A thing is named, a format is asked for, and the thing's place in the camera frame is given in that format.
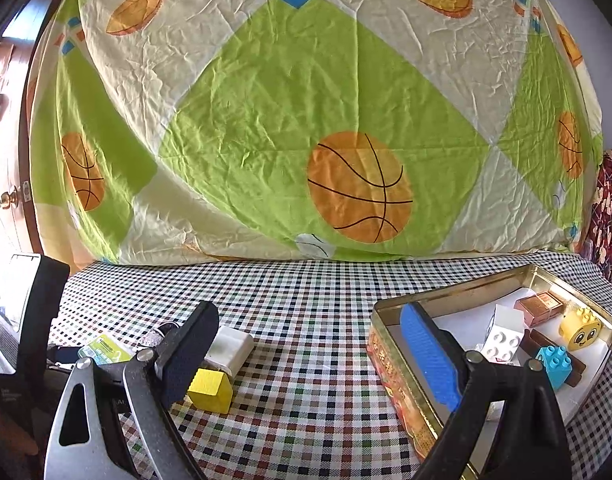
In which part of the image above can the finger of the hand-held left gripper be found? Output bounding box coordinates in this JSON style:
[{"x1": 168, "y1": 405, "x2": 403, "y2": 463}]
[
  {"x1": 102, "y1": 374, "x2": 134, "y2": 415},
  {"x1": 46, "y1": 344, "x2": 94, "y2": 368}
]

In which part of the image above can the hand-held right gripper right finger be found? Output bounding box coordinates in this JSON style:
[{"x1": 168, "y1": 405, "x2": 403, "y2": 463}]
[{"x1": 400, "y1": 304, "x2": 571, "y2": 480}]

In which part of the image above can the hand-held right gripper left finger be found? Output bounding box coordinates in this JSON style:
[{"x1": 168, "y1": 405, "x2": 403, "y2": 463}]
[{"x1": 43, "y1": 301, "x2": 221, "y2": 480}]

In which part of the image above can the gold metal tin box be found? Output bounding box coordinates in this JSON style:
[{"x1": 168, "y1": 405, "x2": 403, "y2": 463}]
[{"x1": 367, "y1": 263, "x2": 612, "y2": 480}]

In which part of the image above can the yellow wooden block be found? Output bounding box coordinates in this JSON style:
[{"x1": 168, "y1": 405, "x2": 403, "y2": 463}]
[{"x1": 187, "y1": 367, "x2": 234, "y2": 415}]

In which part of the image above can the black hair clip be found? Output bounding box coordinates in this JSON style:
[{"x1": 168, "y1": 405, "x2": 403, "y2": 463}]
[{"x1": 138, "y1": 322, "x2": 179, "y2": 350}]

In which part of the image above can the green floss pick box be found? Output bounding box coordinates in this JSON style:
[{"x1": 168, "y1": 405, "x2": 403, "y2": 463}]
[{"x1": 78, "y1": 334, "x2": 132, "y2": 366}]

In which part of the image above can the white charger plug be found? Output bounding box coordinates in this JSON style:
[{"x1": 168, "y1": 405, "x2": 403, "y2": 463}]
[{"x1": 206, "y1": 327, "x2": 255, "y2": 376}]

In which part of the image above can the white toy building block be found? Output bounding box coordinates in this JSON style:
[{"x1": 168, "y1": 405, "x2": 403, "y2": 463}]
[{"x1": 478, "y1": 305, "x2": 526, "y2": 362}]

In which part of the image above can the copper pink small box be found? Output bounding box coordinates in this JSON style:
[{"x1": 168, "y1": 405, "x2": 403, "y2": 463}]
[{"x1": 514, "y1": 291, "x2": 566, "y2": 326}]

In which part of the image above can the blue toy building block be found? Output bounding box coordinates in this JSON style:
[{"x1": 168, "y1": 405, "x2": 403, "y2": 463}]
[{"x1": 536, "y1": 346, "x2": 572, "y2": 391}]

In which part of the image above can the brown long bar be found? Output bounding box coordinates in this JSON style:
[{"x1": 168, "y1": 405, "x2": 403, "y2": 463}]
[{"x1": 523, "y1": 327, "x2": 586, "y2": 388}]

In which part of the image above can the white tissue packet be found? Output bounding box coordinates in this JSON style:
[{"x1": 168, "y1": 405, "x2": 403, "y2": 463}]
[{"x1": 483, "y1": 397, "x2": 509, "y2": 423}]

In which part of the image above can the checkered tablecloth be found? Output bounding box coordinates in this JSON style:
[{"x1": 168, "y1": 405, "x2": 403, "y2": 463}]
[{"x1": 36, "y1": 250, "x2": 612, "y2": 480}]

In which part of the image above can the yellow face toy block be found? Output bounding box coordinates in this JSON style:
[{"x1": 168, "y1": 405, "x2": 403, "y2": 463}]
[{"x1": 559, "y1": 307, "x2": 602, "y2": 351}]

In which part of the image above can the wooden door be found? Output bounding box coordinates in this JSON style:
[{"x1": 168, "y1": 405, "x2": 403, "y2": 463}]
[{"x1": 0, "y1": 35, "x2": 37, "y2": 261}]

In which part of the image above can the red floral printed cloth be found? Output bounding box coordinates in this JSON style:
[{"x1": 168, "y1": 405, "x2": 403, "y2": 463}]
[{"x1": 583, "y1": 150, "x2": 612, "y2": 291}]

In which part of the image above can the basketball print green blanket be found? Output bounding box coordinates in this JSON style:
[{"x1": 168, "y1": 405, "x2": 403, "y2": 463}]
[{"x1": 26, "y1": 0, "x2": 604, "y2": 266}]

